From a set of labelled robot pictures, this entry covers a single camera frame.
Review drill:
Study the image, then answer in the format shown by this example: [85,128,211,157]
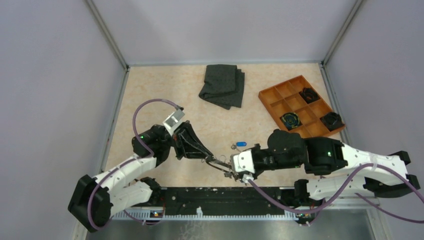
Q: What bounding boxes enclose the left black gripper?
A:
[150,120,213,160]

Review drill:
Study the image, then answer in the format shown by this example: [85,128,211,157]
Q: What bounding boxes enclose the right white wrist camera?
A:
[230,149,256,174]

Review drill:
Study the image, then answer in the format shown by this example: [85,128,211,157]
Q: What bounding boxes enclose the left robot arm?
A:
[67,121,214,233]

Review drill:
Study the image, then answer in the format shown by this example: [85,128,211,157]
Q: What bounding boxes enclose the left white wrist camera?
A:
[162,109,185,136]

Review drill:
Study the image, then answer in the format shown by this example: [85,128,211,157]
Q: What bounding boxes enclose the dark grey folded cloth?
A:
[198,64,245,110]

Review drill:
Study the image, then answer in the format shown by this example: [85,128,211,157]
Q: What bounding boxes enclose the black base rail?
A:
[138,187,289,219]

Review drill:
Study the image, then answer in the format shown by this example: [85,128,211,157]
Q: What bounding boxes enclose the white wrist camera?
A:
[162,109,185,136]
[230,149,256,174]

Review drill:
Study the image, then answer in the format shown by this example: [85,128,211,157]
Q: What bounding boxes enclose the metal key holder plate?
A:
[201,155,239,181]

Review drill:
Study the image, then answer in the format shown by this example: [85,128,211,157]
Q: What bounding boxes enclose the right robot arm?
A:
[249,129,421,206]

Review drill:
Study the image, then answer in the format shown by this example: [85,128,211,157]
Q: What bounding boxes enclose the black rolled belt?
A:
[299,87,321,104]

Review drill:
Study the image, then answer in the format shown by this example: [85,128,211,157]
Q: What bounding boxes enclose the blue yellow rolled tie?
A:
[280,112,302,131]

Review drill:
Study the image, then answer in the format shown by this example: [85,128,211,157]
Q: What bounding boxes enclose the small blue tag with ring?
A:
[230,141,247,152]

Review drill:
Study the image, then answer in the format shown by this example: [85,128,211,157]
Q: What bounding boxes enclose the black rolled strap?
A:
[319,111,345,131]

